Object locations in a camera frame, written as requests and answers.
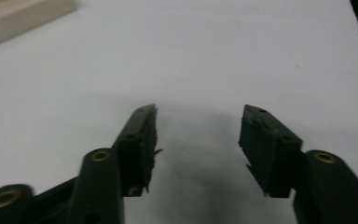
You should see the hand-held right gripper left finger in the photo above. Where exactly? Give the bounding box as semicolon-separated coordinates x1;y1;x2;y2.
69;104;163;224

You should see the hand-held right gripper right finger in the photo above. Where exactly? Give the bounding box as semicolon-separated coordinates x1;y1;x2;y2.
238;105;358;224

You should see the wooden picture frame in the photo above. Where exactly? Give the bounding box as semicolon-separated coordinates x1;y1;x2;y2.
0;0;78;51

